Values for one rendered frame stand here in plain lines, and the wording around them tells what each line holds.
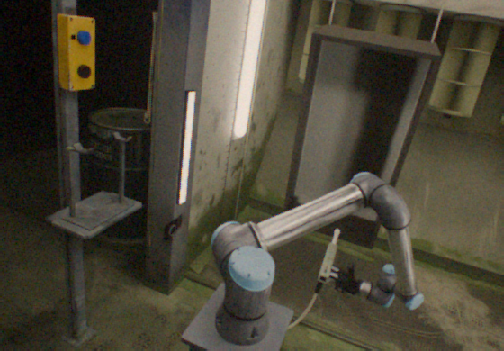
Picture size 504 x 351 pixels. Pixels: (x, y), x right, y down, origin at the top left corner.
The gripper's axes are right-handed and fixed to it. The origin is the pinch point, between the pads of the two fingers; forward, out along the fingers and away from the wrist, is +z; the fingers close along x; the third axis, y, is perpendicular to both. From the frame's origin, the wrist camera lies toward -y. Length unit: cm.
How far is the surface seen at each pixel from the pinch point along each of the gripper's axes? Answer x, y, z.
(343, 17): 154, -120, 50
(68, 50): -56, -84, 112
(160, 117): -5, -50, 104
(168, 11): -2, -101, 109
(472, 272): 114, 33, -117
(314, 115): 67, -57, 38
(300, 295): 27, 49, 5
